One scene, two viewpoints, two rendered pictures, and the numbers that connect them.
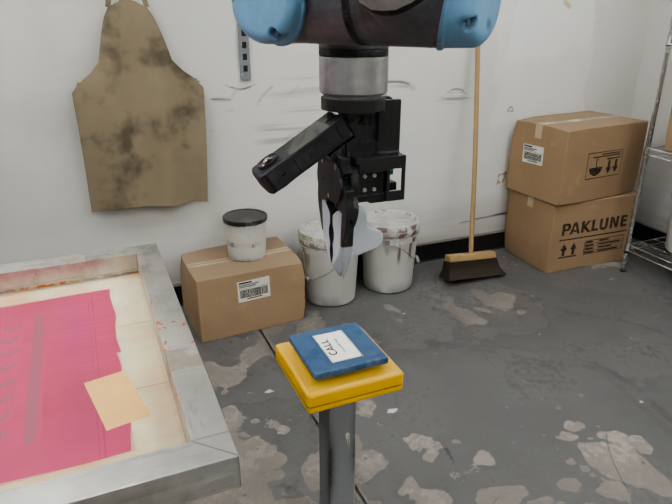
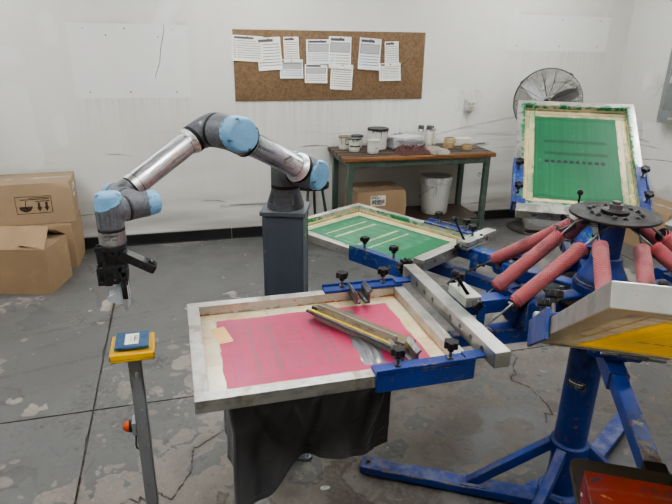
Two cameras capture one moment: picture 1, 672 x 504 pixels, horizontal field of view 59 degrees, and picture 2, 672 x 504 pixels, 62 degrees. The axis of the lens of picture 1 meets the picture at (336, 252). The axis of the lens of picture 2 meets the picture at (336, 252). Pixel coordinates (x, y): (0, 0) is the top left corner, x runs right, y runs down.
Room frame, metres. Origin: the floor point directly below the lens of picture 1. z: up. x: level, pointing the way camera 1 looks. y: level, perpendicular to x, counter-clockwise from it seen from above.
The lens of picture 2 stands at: (2.12, 0.81, 1.85)
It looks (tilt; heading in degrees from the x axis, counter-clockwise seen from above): 21 degrees down; 187
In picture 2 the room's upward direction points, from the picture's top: 1 degrees clockwise
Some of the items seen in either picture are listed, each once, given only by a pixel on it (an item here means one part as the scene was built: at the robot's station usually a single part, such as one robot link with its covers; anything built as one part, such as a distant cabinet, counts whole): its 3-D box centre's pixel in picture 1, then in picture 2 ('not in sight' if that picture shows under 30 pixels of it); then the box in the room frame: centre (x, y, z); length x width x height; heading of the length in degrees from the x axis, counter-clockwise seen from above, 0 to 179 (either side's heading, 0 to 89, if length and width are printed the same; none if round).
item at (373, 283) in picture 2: not in sight; (362, 291); (0.20, 0.68, 0.97); 0.30 x 0.05 x 0.07; 113
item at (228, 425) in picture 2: not in sight; (228, 411); (0.67, 0.30, 0.74); 0.45 x 0.03 x 0.43; 23
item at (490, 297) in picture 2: not in sight; (478, 304); (0.33, 1.08, 1.02); 0.17 x 0.06 x 0.05; 113
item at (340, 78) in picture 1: (352, 77); (112, 237); (0.67, -0.02, 1.30); 0.08 x 0.08 x 0.05
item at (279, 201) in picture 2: not in sight; (285, 195); (-0.09, 0.33, 1.25); 0.15 x 0.15 x 0.10
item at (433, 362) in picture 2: not in sight; (423, 370); (0.71, 0.90, 0.97); 0.30 x 0.05 x 0.07; 113
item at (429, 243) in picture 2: not in sight; (402, 224); (-0.41, 0.81, 1.05); 1.08 x 0.61 x 0.23; 53
